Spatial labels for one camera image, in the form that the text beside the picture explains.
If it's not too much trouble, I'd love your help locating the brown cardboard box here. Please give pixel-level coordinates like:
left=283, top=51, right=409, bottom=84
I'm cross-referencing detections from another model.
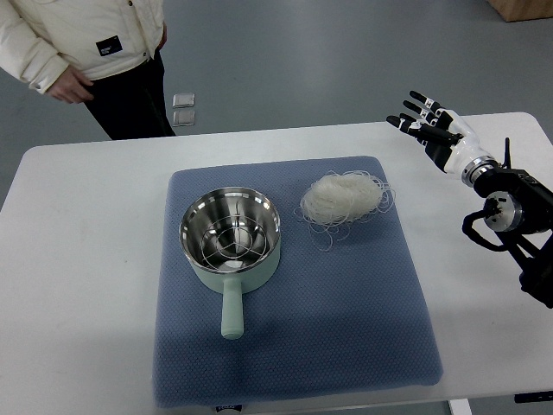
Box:
left=488, top=0, right=552, bottom=22

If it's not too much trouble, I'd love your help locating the blue quilted mat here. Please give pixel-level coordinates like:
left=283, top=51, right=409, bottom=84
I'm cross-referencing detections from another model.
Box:
left=153, top=156, right=442, bottom=408

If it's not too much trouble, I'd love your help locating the white vermicelli bundle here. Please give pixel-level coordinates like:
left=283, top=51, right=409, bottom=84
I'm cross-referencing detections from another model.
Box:
left=294, top=170, right=396, bottom=252

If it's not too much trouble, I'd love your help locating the upper silver floor plate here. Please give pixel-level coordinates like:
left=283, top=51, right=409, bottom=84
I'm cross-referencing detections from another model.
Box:
left=172, top=93, right=195, bottom=108

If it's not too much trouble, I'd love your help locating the silver floor plate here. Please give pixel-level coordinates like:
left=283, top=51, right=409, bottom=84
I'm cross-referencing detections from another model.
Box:
left=172, top=93, right=195, bottom=108
left=173, top=109, right=195, bottom=127

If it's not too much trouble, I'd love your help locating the black table bracket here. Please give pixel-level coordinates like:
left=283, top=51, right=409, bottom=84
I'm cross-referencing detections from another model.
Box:
left=514, top=391, right=553, bottom=404

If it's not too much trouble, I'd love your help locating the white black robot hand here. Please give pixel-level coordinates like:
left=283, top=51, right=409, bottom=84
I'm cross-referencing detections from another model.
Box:
left=386, top=91, right=498, bottom=187

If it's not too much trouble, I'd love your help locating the lower silver floor plate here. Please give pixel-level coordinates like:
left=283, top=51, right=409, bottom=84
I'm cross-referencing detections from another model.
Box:
left=173, top=109, right=195, bottom=127

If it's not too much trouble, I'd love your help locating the person in cream jacket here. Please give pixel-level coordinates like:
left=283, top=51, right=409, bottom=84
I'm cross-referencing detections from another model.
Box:
left=1, top=1, right=174, bottom=140

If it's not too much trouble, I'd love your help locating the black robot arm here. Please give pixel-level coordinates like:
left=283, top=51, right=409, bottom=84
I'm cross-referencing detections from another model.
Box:
left=461, top=138, right=552, bottom=309

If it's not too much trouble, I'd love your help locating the wire steaming rack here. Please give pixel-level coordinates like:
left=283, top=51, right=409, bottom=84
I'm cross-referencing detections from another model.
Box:
left=199, top=223, right=270, bottom=272

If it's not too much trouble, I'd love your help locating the mint green steel pot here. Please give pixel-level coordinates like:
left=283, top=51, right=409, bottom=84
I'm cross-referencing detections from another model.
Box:
left=180, top=187, right=281, bottom=340

